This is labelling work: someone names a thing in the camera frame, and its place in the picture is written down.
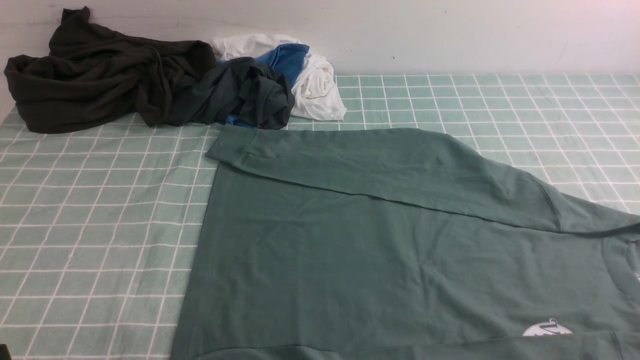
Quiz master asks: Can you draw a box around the green long-sleeved shirt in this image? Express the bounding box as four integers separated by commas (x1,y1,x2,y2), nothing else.
170,125,639,360

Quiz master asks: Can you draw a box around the white crumpled garment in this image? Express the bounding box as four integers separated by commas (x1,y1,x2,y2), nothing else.
211,33,346,122

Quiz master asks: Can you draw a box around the dark green crumpled garment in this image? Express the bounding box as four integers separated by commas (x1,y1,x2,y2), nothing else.
162,57,295,130

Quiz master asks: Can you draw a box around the blue crumpled garment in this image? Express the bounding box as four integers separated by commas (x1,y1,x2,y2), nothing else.
218,43,309,130

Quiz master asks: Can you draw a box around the green checkered tablecloth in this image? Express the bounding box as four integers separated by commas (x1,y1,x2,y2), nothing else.
0,73,640,360

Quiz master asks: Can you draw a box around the dark brown crumpled garment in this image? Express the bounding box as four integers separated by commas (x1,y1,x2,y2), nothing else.
4,7,217,134

